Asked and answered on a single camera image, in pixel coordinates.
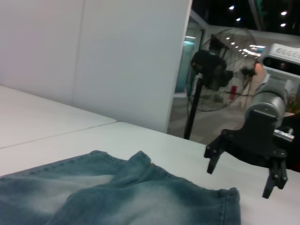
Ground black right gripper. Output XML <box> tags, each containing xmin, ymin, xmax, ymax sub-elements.
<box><xmin>203</xmin><ymin>109</ymin><xmax>289</xmax><ymax>200</ymax></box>

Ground blue denim shorts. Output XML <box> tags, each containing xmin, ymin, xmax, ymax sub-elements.
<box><xmin>0</xmin><ymin>150</ymin><xmax>242</xmax><ymax>225</ymax></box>

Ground small metal cable connector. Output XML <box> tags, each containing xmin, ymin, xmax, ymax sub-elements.
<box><xmin>273</xmin><ymin>127</ymin><xmax>295</xmax><ymax>142</ymax></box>

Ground black pedestal fan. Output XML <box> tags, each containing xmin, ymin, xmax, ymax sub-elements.
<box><xmin>183</xmin><ymin>27</ymin><xmax>263</xmax><ymax>141</ymax></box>

